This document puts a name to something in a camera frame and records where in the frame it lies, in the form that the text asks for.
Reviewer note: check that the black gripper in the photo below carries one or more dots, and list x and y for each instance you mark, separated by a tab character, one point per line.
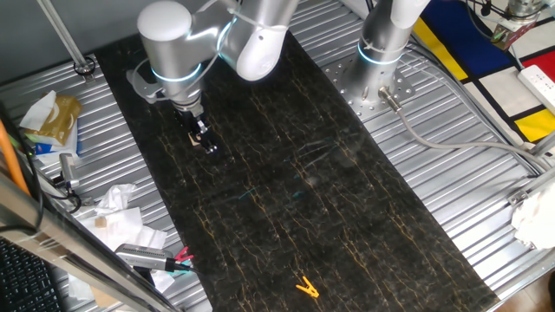
191	120

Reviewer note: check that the black keyboard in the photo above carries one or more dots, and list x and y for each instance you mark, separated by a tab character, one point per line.
26	281

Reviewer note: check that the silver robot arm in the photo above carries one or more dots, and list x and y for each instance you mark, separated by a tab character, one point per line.
173	52

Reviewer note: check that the white power strip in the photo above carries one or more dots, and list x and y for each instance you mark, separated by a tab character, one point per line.
539	86

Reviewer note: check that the silver camera pole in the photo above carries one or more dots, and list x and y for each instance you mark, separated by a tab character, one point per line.
65	39
68	169

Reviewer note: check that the wrist camera with grey bracket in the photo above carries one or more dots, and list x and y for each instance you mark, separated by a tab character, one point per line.
145	89

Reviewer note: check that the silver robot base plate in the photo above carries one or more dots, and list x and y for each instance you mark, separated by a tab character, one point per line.
342	93

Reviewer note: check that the orange clothespin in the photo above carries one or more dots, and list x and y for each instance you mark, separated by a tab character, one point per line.
308	289

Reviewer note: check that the red clothespin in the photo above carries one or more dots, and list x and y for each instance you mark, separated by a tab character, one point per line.
183	253

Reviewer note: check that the metal corner bracket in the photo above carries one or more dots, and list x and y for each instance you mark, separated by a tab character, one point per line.
517	198

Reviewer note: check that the yellow tissue box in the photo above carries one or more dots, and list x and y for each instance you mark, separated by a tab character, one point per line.
43	149
63	119

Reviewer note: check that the teal clothespin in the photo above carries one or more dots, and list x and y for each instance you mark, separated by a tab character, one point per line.
187	259

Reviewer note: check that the crumpled white tissue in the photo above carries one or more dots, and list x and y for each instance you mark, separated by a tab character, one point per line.
115	197

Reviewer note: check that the aluminium frame bar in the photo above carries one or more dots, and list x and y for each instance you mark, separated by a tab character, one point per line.
65	249

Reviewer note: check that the large wooden cube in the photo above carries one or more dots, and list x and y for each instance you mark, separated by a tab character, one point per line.
102	299

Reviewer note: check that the colourful rectangle pattern cloth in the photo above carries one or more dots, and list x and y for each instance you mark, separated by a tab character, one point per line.
459	39

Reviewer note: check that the flat white tissue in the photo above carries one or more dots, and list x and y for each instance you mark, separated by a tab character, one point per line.
126	229

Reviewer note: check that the black marble pattern mat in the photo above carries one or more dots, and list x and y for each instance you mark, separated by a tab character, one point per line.
303	195

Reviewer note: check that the white crumpled cloth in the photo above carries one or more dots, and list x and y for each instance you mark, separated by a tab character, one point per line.
535	221

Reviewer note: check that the white tissue sheet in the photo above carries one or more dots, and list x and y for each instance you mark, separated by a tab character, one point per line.
39	112

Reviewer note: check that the orange tube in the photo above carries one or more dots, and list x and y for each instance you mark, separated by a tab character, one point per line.
11	160

